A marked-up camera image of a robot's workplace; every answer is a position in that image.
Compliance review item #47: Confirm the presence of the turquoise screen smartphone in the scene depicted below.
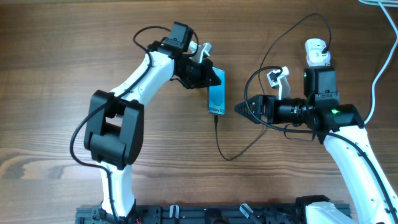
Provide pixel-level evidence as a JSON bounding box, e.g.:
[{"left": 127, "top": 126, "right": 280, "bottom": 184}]
[{"left": 208, "top": 67, "right": 226, "bottom": 115}]

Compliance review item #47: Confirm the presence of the black charger cable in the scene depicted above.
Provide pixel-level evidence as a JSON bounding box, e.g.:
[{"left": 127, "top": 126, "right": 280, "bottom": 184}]
[{"left": 213, "top": 12, "right": 333, "bottom": 162}]

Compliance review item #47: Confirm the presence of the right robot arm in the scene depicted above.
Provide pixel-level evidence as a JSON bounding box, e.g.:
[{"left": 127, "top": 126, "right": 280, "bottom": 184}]
[{"left": 234, "top": 67, "right": 397, "bottom": 223}]

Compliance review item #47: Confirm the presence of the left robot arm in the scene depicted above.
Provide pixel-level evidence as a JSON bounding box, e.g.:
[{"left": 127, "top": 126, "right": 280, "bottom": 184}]
[{"left": 82, "top": 22, "right": 223, "bottom": 223}]

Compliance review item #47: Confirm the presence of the white USB charger plug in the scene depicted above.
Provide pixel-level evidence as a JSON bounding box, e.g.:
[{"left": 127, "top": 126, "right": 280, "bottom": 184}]
[{"left": 305, "top": 39, "right": 331, "bottom": 67}]

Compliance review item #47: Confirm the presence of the black left camera cable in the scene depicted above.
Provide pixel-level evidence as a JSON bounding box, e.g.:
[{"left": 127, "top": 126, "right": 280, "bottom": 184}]
[{"left": 69, "top": 26, "right": 200, "bottom": 224}]

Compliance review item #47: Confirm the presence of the black camera cable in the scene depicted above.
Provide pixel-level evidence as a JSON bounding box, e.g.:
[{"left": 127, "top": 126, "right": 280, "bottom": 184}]
[
  {"left": 69, "top": 26, "right": 200, "bottom": 224},
  {"left": 244, "top": 65, "right": 398, "bottom": 218}
]

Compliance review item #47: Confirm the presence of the black right camera cable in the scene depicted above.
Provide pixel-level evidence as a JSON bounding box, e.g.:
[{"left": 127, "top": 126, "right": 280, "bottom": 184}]
[{"left": 244, "top": 65, "right": 398, "bottom": 218}]

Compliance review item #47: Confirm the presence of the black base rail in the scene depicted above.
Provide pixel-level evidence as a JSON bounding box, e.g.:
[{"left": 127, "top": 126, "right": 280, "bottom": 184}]
[{"left": 75, "top": 203, "right": 352, "bottom": 224}]

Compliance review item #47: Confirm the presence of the white power strip cord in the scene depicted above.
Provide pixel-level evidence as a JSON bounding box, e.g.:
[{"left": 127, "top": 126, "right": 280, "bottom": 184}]
[{"left": 357, "top": 0, "right": 398, "bottom": 125}]

